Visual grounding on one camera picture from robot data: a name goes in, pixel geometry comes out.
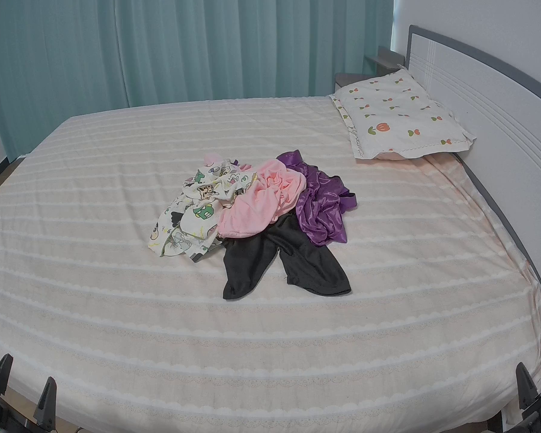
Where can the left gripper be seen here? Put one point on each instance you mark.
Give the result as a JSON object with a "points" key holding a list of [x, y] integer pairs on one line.
{"points": [[0, 411]]}

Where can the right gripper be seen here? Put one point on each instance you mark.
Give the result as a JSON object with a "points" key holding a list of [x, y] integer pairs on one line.
{"points": [[538, 415]]}

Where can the bed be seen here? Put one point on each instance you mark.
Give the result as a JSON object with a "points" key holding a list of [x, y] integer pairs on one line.
{"points": [[117, 323]]}

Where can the white printed garment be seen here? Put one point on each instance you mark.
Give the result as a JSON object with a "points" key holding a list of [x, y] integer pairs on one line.
{"points": [[198, 214]]}

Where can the black garment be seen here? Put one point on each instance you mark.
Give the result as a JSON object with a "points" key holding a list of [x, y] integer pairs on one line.
{"points": [[243, 269]]}

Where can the purple garment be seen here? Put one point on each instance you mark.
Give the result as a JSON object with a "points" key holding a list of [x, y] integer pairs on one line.
{"points": [[320, 205]]}

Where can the white printed pillow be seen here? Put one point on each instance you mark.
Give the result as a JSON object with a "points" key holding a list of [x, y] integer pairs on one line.
{"points": [[396, 115]]}

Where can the pink garment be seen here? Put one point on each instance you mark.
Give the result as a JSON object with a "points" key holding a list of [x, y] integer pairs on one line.
{"points": [[261, 201]]}

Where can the grey bedside table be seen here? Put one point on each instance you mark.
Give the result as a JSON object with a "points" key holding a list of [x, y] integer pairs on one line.
{"points": [[349, 79]]}

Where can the blue-green curtain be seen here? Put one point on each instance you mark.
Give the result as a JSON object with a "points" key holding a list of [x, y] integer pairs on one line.
{"points": [[162, 39]]}

